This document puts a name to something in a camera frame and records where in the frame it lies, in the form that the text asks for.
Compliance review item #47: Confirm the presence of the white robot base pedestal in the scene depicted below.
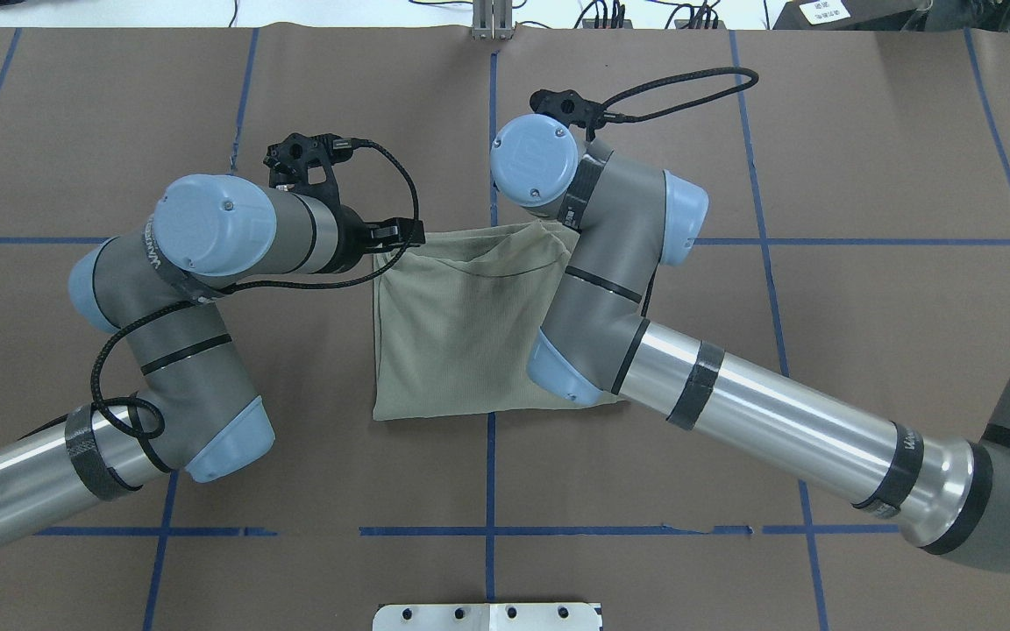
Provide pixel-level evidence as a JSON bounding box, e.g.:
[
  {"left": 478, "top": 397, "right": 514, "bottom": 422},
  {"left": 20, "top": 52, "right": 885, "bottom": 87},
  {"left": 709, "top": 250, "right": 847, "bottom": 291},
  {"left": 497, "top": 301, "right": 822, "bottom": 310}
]
[{"left": 372, "top": 602, "right": 604, "bottom": 630}]

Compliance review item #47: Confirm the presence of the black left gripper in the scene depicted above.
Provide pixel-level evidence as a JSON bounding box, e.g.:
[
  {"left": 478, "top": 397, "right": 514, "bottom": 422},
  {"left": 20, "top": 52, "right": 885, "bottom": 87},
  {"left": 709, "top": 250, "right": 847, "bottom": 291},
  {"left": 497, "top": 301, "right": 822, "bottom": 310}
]
[{"left": 263, "top": 133, "right": 426, "bottom": 274}]

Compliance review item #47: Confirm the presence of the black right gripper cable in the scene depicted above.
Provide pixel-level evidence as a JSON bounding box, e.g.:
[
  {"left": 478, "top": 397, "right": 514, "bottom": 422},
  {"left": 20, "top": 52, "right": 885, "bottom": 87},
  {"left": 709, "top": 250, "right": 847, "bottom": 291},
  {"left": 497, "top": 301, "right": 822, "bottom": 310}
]
[{"left": 597, "top": 67, "right": 760, "bottom": 124}]

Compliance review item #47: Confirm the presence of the aluminium frame post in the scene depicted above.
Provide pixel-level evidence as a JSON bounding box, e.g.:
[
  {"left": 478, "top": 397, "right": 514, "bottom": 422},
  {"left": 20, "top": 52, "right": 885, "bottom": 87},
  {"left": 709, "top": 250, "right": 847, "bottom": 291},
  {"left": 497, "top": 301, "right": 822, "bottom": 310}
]
[{"left": 470, "top": 0, "right": 516, "bottom": 41}]

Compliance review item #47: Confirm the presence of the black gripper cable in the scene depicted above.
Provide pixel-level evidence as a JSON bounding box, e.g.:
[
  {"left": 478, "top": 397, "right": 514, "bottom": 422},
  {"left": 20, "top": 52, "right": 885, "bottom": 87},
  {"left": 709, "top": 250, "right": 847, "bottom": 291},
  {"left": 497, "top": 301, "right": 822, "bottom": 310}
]
[
  {"left": 597, "top": 67, "right": 760, "bottom": 124},
  {"left": 90, "top": 138, "right": 422, "bottom": 439}
]

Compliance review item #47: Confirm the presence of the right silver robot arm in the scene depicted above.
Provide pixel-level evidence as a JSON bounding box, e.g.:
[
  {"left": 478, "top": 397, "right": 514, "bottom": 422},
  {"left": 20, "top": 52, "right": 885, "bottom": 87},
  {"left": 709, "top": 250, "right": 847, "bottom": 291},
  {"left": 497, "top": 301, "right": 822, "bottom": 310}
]
[{"left": 490, "top": 89, "right": 1010, "bottom": 572}]

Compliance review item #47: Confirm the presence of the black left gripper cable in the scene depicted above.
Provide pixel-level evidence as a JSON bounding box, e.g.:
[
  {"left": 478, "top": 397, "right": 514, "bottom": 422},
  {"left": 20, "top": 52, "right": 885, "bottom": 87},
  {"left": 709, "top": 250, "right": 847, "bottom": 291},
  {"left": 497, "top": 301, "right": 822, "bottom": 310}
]
[{"left": 90, "top": 138, "right": 422, "bottom": 439}]

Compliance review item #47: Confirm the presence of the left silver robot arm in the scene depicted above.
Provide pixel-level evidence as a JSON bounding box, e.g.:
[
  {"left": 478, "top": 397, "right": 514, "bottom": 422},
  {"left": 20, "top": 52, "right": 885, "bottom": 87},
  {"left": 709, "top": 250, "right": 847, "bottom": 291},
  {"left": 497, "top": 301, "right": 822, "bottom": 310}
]
[{"left": 0, "top": 133, "right": 425, "bottom": 548}]

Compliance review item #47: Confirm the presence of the sage green long-sleeve shirt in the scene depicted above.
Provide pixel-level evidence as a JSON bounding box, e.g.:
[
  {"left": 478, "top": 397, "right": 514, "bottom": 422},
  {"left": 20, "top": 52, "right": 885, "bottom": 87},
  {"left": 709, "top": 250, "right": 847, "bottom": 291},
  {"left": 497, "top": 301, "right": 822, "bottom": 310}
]
[{"left": 373, "top": 220, "right": 581, "bottom": 421}]

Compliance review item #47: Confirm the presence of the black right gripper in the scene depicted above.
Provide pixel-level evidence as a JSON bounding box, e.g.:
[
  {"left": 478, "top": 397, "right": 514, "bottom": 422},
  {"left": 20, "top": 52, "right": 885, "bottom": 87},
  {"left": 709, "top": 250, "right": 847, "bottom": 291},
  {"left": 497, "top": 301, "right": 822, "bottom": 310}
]
[{"left": 530, "top": 89, "right": 604, "bottom": 131}]

